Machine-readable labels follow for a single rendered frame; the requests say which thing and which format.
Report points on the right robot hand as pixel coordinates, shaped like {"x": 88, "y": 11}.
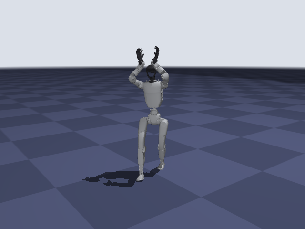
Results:
{"x": 138, "y": 52}

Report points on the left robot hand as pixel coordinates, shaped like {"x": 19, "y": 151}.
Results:
{"x": 156, "y": 55}

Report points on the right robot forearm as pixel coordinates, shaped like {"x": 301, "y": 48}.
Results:
{"x": 138, "y": 69}

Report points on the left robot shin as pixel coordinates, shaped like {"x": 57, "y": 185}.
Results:
{"x": 162, "y": 154}

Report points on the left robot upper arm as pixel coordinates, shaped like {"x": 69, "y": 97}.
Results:
{"x": 165, "y": 80}

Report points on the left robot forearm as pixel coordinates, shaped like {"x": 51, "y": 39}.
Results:
{"x": 158, "y": 68}

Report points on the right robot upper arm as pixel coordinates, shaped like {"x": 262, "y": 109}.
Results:
{"x": 136, "y": 82}

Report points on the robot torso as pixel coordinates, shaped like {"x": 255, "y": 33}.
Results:
{"x": 153, "y": 94}

